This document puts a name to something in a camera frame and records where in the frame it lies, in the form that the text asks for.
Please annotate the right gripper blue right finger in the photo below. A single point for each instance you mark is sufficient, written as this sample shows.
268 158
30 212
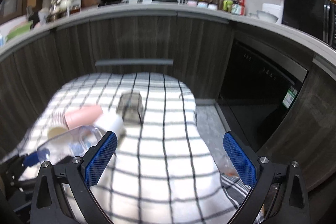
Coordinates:
290 203

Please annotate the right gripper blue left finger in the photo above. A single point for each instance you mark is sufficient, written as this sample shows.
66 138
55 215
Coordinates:
50 204

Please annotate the clear glass cup with print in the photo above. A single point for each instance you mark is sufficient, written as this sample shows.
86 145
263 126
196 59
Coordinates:
72 143

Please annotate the patterned paper cup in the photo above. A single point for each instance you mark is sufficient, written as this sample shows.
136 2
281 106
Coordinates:
57 125

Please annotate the pink plastic cup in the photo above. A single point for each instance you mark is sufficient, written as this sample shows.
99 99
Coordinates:
82 117

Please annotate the white paper cup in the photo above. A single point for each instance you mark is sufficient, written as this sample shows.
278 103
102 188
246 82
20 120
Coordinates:
112 122

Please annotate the grey square transparent cup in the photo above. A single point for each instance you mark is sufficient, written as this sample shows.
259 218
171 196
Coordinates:
130 108

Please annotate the white checkered cloth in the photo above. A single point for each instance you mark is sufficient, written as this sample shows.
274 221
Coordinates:
163 171

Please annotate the built-in black dishwasher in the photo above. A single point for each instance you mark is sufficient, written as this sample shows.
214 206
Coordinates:
258 90

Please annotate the white bowl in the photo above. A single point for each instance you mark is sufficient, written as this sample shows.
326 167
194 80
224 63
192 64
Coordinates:
266 16

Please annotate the black microwave oven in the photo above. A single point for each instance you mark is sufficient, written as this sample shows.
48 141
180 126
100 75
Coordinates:
314 17

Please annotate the condiment bottles group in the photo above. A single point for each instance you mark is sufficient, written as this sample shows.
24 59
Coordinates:
236 7

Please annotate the grey cabinet handle bar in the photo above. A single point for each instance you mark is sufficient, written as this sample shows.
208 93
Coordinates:
117 62

